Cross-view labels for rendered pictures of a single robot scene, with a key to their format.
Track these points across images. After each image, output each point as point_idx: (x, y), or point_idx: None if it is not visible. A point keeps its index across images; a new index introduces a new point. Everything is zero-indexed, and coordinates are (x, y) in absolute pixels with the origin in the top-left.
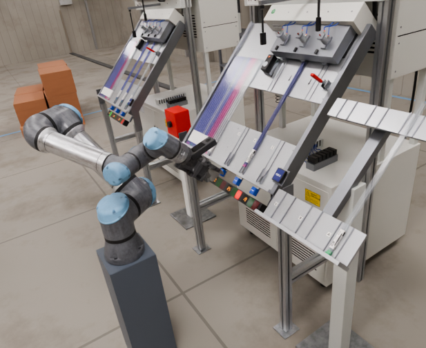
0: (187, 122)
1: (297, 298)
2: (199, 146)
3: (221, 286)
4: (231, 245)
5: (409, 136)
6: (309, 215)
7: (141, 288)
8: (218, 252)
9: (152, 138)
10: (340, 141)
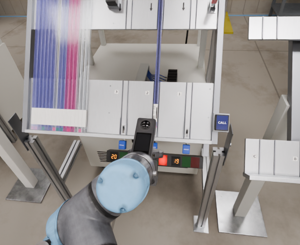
0: None
1: (184, 195)
2: (145, 140)
3: (127, 231)
4: None
5: None
6: None
7: None
8: None
9: (138, 191)
10: (154, 60)
